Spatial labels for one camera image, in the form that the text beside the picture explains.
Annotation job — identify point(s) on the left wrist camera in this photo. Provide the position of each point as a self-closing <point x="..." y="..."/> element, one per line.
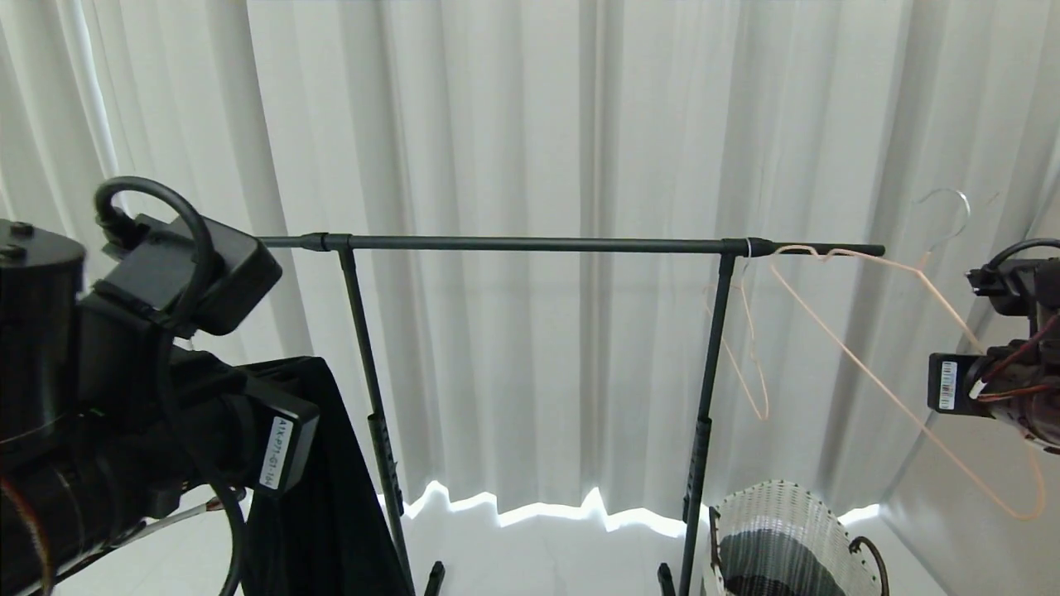
<point x="224" y="273"/>

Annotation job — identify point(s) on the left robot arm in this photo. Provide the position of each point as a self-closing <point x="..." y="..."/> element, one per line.
<point x="37" y="331"/>

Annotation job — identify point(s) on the white curtain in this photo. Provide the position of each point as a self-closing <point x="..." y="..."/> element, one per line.
<point x="497" y="124"/>

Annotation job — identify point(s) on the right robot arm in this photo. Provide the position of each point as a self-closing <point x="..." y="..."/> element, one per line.
<point x="1035" y="397"/>

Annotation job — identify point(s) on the white laundry basket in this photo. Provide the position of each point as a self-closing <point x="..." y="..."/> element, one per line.
<point x="787" y="513"/>

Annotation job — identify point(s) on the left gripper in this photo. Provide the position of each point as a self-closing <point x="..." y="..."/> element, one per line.
<point x="281" y="447"/>

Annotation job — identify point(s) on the black clothes rack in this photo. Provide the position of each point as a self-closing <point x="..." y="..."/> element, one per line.
<point x="530" y="244"/>

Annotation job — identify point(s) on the black garment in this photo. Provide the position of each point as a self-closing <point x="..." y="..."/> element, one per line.
<point x="331" y="513"/>

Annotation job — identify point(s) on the pink clothes hanger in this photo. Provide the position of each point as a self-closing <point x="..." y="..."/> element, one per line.
<point x="762" y="410"/>
<point x="921" y="266"/>

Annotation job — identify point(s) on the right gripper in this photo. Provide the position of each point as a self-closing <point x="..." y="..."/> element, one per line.
<point x="952" y="385"/>

